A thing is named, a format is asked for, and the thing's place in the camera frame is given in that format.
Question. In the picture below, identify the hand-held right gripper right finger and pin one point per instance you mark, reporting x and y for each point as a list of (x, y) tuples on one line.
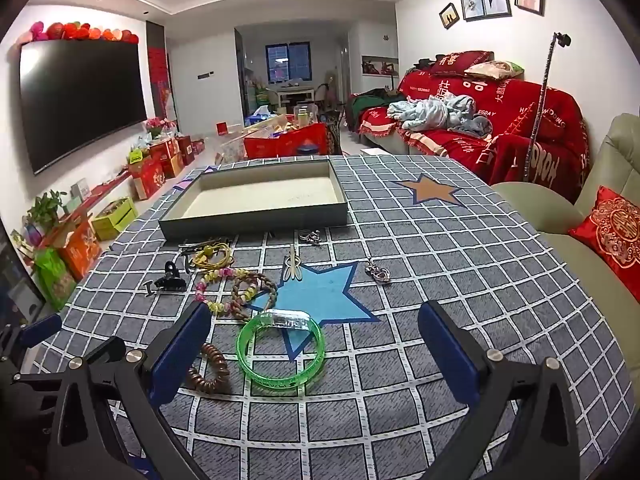
[(445, 340)]

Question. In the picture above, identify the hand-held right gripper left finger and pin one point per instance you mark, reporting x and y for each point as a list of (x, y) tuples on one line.
[(180, 350)]

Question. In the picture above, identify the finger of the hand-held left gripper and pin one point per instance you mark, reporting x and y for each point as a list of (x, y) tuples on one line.
[(107, 350), (40, 329)]

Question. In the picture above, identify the black hair claw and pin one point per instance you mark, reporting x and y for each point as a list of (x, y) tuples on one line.
[(170, 282)]

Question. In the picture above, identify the silver heart pendant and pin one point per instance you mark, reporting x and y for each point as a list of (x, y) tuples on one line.
[(380, 275)]

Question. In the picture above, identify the green translucent bangle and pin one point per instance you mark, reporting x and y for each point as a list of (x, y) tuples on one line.
[(289, 320)]

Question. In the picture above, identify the gold hair clip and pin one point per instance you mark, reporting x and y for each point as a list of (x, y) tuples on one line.
[(292, 265)]

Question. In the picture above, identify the grey jewelry tray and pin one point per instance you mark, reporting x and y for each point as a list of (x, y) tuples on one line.
[(260, 192)]

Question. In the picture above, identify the green bag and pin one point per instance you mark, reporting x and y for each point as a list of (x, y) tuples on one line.
[(52, 280)]

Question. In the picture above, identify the dark screen device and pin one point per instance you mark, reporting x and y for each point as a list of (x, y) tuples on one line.
[(20, 280)]

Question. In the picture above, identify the orange gift box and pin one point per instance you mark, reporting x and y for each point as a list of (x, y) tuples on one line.
[(80, 252)]

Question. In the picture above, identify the grey checkered tablecloth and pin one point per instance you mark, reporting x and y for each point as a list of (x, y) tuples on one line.
[(450, 240)]

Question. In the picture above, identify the green potted plant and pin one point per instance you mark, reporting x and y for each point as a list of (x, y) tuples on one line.
[(45, 210)]

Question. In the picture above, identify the green crate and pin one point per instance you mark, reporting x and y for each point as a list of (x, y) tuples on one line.
[(115, 217)]

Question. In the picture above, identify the silver hair clip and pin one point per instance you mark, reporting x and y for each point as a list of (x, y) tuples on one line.
[(310, 237)]

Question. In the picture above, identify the pale green armchair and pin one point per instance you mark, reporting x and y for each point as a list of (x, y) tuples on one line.
[(555, 210)]

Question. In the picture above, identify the stack of red gift boxes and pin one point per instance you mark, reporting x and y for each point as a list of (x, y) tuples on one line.
[(160, 160)]

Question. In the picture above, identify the red embroidered cushion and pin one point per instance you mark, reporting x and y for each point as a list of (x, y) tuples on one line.
[(612, 235)]

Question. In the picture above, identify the white stool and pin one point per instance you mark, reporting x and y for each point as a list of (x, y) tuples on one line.
[(374, 151)]

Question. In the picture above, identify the pink flower bouquet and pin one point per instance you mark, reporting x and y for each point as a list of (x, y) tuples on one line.
[(159, 126)]

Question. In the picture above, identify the light blue blanket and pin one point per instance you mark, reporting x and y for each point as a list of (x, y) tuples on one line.
[(430, 112)]

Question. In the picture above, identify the large red bag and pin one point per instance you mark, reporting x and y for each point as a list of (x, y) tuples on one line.
[(280, 142)]

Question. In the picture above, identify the sofa with red cover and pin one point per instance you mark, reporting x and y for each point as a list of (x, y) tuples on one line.
[(540, 125)]

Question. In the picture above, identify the dark green clothing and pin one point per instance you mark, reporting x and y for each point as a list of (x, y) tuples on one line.
[(370, 102)]

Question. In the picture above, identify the metal pole stand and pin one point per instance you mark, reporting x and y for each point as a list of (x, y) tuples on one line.
[(542, 90)]

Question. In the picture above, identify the floral pillow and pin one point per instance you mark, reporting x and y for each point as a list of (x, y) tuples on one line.
[(495, 70)]

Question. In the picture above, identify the white side table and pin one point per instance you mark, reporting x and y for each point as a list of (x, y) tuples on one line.
[(295, 95)]

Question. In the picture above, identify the red balloon garland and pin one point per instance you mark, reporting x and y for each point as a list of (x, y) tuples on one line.
[(75, 31)]

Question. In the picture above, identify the dark window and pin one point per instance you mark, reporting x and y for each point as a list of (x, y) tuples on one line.
[(287, 62)]

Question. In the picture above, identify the black wall television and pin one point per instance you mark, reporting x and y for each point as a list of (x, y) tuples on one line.
[(80, 105)]

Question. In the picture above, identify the red paper wall decoration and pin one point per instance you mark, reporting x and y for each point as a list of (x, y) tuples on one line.
[(159, 75)]

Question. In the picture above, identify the wall niche shelf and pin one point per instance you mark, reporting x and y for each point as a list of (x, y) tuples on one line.
[(380, 66)]

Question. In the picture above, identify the small picture frame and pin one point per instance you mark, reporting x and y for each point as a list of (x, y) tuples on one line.
[(449, 15)]

